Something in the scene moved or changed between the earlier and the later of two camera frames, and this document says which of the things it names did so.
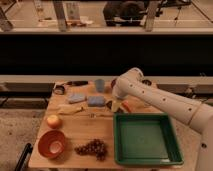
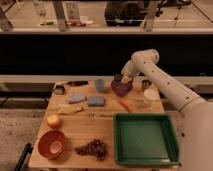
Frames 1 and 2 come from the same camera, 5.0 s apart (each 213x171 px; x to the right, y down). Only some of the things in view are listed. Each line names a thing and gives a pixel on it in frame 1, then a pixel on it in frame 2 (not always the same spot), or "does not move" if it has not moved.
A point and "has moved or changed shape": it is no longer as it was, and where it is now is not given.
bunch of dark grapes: [96, 147] does not move
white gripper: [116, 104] to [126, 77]
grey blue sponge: [76, 98] does not move
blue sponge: [96, 101] does not move
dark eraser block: [109, 104] has moved or changed shape
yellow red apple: [54, 121] does not move
